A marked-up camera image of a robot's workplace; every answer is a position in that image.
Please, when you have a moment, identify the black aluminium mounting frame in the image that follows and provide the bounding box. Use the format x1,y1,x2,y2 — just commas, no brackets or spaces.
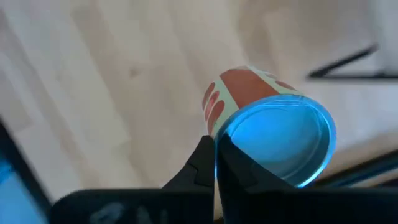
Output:
313,149,398,189

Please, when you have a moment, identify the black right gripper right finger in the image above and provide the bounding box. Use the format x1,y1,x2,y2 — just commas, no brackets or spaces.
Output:
216,133,398,224

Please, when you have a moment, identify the wooden shelf with black frame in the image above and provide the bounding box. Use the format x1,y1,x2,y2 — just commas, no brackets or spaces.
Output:
306,43,398,81

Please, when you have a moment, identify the black aluminium table rail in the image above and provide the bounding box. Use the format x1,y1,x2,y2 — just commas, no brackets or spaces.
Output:
0,119,53,218

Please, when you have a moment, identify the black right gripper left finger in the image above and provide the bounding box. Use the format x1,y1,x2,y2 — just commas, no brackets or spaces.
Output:
49,136,216,224

